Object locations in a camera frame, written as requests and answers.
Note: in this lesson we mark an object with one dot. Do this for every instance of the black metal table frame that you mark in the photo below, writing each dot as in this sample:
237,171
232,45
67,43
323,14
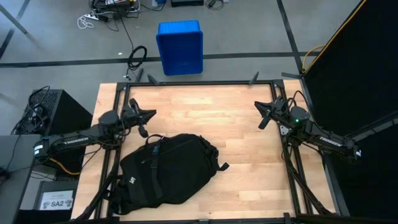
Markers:
202,83

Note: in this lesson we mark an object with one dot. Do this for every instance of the white SA2 label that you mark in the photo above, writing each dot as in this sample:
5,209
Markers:
57,203

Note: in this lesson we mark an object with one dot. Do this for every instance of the black backdrop panel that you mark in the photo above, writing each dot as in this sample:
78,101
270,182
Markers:
357,62

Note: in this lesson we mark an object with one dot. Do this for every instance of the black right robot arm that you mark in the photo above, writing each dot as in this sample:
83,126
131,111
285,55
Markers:
332,141

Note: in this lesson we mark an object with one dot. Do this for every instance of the grey desk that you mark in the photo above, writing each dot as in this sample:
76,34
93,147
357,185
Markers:
15,174

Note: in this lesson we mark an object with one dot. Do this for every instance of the black backpack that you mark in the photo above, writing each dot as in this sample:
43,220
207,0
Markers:
174,168

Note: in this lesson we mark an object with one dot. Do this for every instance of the grey metal leg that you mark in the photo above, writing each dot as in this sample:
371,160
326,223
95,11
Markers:
14,19

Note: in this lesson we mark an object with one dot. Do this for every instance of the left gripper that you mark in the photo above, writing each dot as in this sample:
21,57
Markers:
130,115

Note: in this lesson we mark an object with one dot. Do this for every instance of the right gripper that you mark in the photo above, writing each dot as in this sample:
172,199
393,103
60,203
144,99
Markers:
281,113

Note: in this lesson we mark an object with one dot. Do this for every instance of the black flat box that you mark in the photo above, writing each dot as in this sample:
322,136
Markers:
186,3

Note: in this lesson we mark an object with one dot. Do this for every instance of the blue plastic bin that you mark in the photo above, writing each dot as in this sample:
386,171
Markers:
180,46

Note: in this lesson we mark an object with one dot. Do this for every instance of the white power strip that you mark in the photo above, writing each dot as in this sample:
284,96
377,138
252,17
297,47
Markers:
93,16

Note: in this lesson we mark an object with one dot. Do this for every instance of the black case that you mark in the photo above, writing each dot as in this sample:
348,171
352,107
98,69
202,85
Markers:
56,185

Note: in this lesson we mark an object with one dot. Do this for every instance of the black metal beam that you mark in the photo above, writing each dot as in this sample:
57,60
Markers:
382,123

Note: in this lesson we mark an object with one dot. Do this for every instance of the black computer tower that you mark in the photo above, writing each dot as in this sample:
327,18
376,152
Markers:
68,115

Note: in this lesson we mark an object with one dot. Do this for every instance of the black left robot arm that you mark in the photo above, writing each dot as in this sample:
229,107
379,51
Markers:
74,140

